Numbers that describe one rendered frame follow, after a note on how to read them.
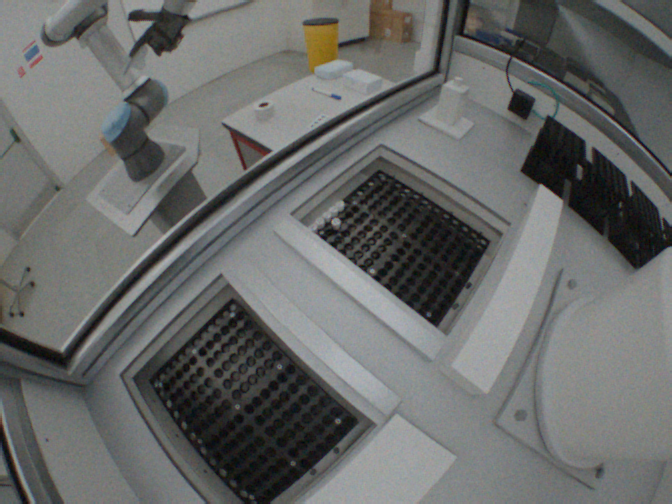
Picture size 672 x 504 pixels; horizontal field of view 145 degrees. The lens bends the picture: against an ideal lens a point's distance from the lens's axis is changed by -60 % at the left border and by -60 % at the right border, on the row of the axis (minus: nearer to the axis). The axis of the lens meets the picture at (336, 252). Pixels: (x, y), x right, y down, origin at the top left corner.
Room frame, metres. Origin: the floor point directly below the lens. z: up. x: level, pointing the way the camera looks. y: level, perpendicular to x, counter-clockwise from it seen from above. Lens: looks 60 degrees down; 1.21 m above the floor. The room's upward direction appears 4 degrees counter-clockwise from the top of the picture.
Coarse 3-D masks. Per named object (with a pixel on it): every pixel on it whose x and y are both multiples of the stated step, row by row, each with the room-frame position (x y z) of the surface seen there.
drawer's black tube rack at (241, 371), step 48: (240, 336) 0.07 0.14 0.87; (192, 384) 0.00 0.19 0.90; (240, 384) 0.01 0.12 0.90; (288, 384) 0.01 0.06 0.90; (192, 432) -0.06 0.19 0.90; (240, 432) -0.05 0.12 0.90; (288, 432) -0.05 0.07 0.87; (336, 432) -0.05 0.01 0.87; (240, 480) -0.13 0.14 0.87; (288, 480) -0.12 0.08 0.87
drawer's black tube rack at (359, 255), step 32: (384, 192) 0.28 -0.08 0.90; (416, 192) 0.28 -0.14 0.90; (352, 224) 0.22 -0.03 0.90; (384, 224) 0.22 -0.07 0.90; (416, 224) 0.22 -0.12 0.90; (448, 224) 0.22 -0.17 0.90; (352, 256) 0.17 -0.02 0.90; (384, 256) 0.17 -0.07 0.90; (416, 256) 0.16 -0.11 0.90; (448, 256) 0.16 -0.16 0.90; (480, 256) 0.16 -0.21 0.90; (416, 288) 0.12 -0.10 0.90; (448, 288) 0.11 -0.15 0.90
